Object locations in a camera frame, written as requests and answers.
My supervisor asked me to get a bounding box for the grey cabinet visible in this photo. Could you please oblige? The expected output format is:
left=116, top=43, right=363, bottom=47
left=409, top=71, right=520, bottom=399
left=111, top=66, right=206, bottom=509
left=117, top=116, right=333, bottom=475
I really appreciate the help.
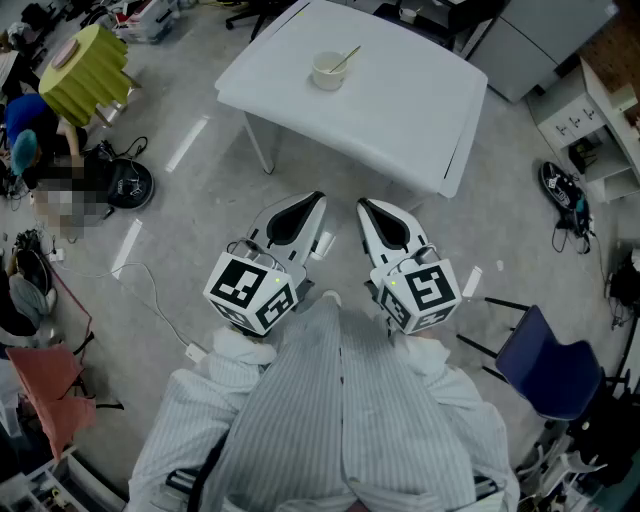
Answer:
left=465, top=0, right=622, bottom=105

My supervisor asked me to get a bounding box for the black waist strap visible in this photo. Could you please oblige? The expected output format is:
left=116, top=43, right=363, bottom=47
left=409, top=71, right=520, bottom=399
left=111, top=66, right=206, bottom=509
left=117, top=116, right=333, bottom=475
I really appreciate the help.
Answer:
left=163, top=433, right=229, bottom=512

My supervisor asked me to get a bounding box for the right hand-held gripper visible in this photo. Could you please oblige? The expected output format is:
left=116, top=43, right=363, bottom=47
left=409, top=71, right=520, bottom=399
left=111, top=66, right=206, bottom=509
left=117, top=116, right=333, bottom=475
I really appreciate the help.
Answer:
left=355, top=197, right=463, bottom=336

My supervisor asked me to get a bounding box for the white floor cable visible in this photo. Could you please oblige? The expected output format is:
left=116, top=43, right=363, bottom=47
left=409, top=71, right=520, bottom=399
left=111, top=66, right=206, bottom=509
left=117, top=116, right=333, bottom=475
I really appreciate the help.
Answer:
left=48, top=252, right=194, bottom=349

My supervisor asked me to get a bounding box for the pink plate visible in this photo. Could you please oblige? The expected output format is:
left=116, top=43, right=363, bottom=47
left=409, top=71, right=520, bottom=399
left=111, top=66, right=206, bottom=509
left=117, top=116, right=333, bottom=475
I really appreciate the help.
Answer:
left=50, top=38, right=80, bottom=69

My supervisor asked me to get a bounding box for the dark blue chair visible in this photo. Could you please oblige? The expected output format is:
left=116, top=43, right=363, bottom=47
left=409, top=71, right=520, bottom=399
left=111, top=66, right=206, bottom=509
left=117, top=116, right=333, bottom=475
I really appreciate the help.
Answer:
left=455, top=296, right=632, bottom=422

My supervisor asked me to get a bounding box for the black office chair base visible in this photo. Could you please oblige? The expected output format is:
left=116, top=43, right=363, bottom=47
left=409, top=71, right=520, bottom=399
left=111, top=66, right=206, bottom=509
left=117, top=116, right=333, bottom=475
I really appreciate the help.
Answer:
left=224, top=0, right=286, bottom=42

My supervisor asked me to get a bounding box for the white drawer shelf unit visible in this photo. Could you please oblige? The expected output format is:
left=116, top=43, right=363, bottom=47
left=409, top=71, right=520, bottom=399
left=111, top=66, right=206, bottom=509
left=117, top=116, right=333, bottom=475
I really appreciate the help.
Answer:
left=528, top=55, right=640, bottom=204

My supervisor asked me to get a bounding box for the clear plastic storage box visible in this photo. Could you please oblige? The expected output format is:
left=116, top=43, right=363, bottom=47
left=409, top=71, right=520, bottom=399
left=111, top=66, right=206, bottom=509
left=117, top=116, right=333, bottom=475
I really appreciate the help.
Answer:
left=110, top=0, right=182, bottom=45

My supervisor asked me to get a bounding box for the pale yellow box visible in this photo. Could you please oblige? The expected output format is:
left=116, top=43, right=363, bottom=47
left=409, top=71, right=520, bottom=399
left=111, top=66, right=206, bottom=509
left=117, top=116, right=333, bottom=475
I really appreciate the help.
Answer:
left=609, top=83, right=640, bottom=114

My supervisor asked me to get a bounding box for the black round device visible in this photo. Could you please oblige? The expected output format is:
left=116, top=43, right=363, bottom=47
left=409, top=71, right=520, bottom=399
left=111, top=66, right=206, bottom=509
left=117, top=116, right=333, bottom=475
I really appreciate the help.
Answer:
left=105, top=158, right=156, bottom=211

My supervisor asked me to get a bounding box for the green cloth round table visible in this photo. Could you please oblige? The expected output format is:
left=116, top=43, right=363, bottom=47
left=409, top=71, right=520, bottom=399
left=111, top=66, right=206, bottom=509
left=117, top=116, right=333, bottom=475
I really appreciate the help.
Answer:
left=38, top=23, right=143, bottom=128

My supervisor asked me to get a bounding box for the salmon chair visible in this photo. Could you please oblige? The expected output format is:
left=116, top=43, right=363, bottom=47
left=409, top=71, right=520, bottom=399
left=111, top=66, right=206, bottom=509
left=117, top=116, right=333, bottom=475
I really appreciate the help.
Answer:
left=4, top=330, right=125, bottom=462

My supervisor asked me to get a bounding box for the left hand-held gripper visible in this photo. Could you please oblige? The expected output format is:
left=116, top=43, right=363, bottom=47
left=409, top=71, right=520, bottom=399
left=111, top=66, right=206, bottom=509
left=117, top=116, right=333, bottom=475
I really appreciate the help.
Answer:
left=203, top=191, right=330, bottom=338

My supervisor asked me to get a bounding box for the gold spoon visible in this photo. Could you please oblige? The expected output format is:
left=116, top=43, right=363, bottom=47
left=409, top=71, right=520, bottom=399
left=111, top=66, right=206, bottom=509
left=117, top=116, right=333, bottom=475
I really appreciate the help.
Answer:
left=327, top=45, right=363, bottom=75

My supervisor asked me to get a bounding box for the black cable bundle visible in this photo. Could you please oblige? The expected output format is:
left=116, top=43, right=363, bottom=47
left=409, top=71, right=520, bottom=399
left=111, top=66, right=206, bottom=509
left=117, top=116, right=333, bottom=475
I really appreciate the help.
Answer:
left=551, top=197, right=599, bottom=256

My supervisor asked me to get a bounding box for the white cup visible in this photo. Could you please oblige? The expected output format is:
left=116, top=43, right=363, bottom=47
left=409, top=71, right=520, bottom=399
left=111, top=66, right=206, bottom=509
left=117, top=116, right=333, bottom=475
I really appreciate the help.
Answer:
left=312, top=50, right=349, bottom=92

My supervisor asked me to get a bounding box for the black patterned bag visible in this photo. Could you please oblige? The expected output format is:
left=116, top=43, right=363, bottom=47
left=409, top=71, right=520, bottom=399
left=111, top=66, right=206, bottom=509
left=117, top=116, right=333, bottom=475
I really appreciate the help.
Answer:
left=538, top=160, right=585, bottom=212

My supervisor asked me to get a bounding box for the white table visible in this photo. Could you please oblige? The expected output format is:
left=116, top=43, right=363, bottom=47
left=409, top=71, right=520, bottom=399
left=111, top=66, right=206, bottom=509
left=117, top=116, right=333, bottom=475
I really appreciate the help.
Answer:
left=214, top=0, right=489, bottom=200

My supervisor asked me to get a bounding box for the white office chair base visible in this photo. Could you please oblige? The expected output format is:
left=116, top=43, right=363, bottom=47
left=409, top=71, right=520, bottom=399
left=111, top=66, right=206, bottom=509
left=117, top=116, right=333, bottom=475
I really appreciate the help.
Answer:
left=513, top=433, right=624, bottom=512

